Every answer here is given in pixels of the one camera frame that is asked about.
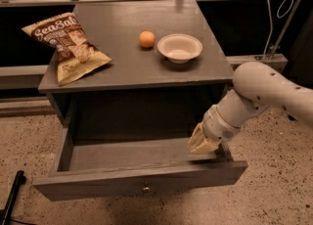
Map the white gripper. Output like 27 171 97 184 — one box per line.
188 105 241 155

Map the grey top drawer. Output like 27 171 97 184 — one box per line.
32 98 248 203

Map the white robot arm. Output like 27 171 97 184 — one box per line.
188 62 313 155

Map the grey wooden drawer cabinet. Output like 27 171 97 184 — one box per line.
39 0 233 145

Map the white paper bowl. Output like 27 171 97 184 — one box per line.
156 34 202 64

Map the orange fruit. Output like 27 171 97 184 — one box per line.
139 31 156 48

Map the grey diagonal metal rod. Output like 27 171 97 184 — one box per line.
265 0 313 61

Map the sea salt chips bag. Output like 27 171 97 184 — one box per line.
22 13 112 85

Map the black stand leg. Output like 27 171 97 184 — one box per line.
0 170 26 225

